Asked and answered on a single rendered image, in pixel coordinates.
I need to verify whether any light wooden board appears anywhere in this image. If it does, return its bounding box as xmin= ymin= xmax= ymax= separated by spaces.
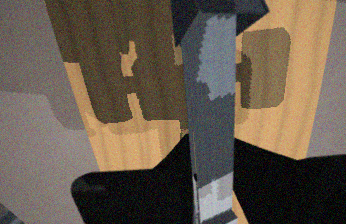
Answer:
xmin=44 ymin=0 xmax=337 ymax=171

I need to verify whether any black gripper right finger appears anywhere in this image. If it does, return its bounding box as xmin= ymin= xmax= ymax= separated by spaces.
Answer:
xmin=232 ymin=138 xmax=346 ymax=224

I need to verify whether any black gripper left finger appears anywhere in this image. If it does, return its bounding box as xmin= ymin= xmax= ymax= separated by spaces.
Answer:
xmin=70 ymin=134 xmax=194 ymax=224

